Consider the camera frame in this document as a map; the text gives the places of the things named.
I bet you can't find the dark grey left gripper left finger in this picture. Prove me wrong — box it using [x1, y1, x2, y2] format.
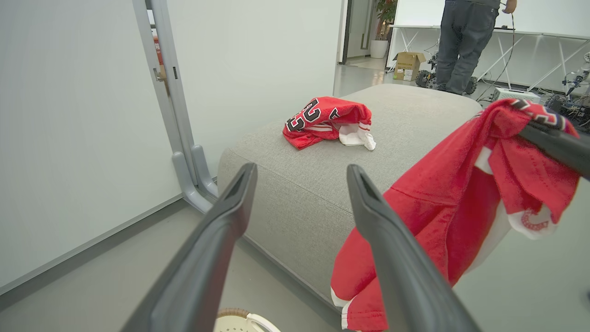
[121, 162, 258, 332]

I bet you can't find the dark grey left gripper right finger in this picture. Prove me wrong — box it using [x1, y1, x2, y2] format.
[347, 165, 482, 332]

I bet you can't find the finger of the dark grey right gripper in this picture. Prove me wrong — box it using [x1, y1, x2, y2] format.
[520, 121, 590, 180]

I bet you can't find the red shirt with white trim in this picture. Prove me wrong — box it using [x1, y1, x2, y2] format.
[330, 98, 581, 332]

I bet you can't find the red jersey with number print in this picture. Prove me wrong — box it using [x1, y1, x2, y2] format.
[283, 96, 377, 151]

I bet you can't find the dark robot equipment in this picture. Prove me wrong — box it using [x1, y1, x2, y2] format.
[548, 52, 590, 134]

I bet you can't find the white plastic laundry basket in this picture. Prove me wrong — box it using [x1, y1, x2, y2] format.
[213, 308, 282, 332]

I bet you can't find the white device box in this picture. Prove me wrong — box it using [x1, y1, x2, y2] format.
[492, 88, 541, 103]

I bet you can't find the white trestle table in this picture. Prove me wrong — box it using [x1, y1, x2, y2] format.
[389, 23, 590, 90]

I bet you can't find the grey fabric ottoman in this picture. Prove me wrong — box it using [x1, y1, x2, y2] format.
[217, 83, 482, 310]

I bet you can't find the person in grey jeans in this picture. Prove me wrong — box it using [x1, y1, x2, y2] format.
[436, 0, 518, 96]

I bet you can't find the black wheeled rover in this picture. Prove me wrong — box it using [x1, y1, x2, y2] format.
[415, 50, 478, 95]

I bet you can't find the brown cardboard box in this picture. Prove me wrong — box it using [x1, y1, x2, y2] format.
[393, 52, 426, 82]

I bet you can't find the white partition panel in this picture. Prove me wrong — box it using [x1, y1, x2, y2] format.
[147, 0, 344, 178]
[0, 0, 183, 296]

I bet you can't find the green potted plant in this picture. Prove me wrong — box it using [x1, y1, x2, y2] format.
[375, 0, 398, 41]

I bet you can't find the black cable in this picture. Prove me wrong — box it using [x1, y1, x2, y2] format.
[476, 13, 516, 101]

